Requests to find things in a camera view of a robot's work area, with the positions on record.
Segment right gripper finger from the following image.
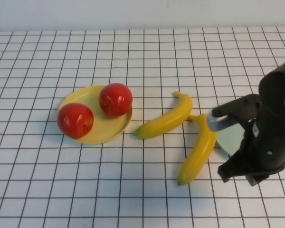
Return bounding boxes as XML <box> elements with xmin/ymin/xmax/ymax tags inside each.
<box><xmin>218</xmin><ymin>142</ymin><xmax>251</xmax><ymax>183</ymax></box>
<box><xmin>212</xmin><ymin>94</ymin><xmax>262</xmax><ymax>120</ymax></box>

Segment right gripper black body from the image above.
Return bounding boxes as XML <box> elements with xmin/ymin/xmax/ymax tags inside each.
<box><xmin>238</xmin><ymin>113</ymin><xmax>284</xmax><ymax>188</ymax></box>

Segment yellow banana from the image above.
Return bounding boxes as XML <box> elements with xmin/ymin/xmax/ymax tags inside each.
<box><xmin>134</xmin><ymin>91</ymin><xmax>193</xmax><ymax>140</ymax></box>
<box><xmin>177</xmin><ymin>113</ymin><xmax>217</xmax><ymax>186</ymax></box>

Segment red apple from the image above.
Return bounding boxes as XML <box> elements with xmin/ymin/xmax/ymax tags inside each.
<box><xmin>99</xmin><ymin>83</ymin><xmax>133</xmax><ymax>118</ymax></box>
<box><xmin>57</xmin><ymin>103</ymin><xmax>95</xmax><ymax>140</ymax></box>

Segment light blue plastic plate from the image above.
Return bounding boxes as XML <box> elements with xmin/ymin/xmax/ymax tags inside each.
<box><xmin>215</xmin><ymin>118</ymin><xmax>247</xmax><ymax>157</ymax></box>

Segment yellow plastic plate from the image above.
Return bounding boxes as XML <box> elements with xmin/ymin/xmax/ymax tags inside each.
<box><xmin>57</xmin><ymin>85</ymin><xmax>133</xmax><ymax>145</ymax></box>

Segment white grid tablecloth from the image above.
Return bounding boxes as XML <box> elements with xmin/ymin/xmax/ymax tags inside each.
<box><xmin>0</xmin><ymin>26</ymin><xmax>285</xmax><ymax>228</ymax></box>

